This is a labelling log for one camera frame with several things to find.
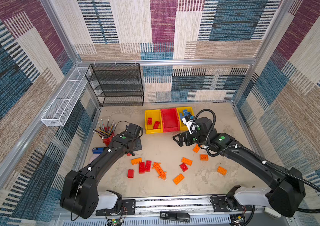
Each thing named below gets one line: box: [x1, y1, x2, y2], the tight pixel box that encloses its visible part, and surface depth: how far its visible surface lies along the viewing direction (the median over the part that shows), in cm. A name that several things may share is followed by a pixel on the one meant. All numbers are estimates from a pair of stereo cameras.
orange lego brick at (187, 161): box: [180, 157, 193, 166], surface depth 91 cm
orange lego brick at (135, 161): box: [130, 157, 143, 166], surface depth 89 cm
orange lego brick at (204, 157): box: [200, 154, 209, 161], surface depth 91 cm
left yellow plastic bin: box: [144, 109, 163, 135], surface depth 107 cm
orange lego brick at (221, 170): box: [216, 166, 228, 176], surface depth 86 cm
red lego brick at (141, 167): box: [138, 161, 145, 174], surface depth 87 cm
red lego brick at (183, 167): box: [179, 162, 189, 173], surface depth 87 cm
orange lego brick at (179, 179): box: [173, 173, 185, 186], surface depth 85 cm
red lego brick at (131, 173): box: [127, 169, 135, 179], surface depth 85 cm
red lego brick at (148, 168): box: [144, 160, 152, 173], surface depth 88 cm
